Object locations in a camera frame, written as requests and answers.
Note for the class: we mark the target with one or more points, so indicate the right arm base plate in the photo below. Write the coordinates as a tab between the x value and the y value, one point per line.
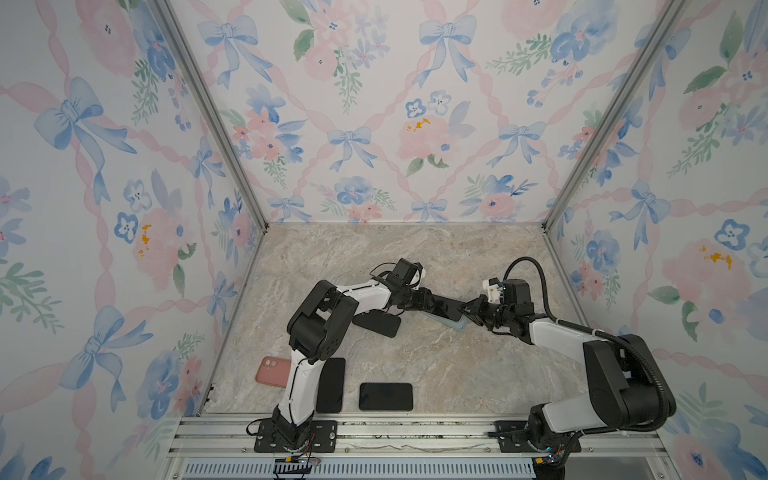
517	436

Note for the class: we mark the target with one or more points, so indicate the black smartphone horizontal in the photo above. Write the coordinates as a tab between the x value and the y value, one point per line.
386	397

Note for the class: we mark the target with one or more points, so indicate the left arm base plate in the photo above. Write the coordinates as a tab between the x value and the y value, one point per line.
314	436

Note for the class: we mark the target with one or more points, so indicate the black smartphone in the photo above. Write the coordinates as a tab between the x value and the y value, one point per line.
331	386
447	309

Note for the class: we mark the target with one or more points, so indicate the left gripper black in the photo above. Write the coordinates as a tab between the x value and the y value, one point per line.
425	300

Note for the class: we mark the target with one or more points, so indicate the black phone case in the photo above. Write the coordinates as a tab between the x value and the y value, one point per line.
379	322

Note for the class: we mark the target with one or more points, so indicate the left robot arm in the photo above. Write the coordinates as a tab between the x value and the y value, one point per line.
319	325

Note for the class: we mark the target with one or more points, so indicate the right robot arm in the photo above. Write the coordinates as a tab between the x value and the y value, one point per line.
626	390

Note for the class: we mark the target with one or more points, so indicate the aluminium rail frame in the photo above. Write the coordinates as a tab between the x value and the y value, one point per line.
361	446

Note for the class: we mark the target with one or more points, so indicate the pink phone case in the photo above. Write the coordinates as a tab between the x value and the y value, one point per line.
274	372

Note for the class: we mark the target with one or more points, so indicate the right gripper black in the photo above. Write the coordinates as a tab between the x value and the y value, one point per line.
477	306

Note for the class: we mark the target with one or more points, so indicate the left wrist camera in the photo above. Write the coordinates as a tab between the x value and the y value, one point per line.
406	274

